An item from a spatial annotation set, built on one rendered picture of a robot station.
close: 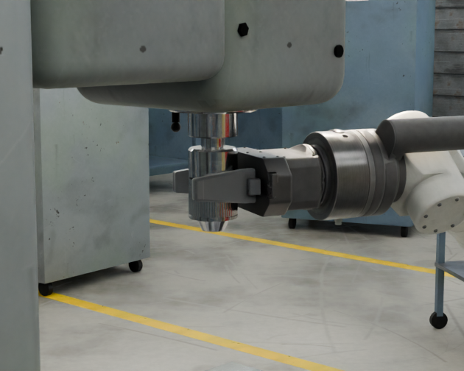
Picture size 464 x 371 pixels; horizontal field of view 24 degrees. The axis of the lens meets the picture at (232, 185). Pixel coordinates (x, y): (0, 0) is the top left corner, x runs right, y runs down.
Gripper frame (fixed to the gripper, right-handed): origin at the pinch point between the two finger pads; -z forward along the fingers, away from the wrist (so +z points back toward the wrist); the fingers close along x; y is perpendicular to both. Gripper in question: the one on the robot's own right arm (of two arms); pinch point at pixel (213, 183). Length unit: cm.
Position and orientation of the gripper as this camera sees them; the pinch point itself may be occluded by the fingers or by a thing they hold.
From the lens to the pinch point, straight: 102.0
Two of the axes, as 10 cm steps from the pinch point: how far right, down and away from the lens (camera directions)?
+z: 9.2, -0.7, 3.7
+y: 0.1, 9.9, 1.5
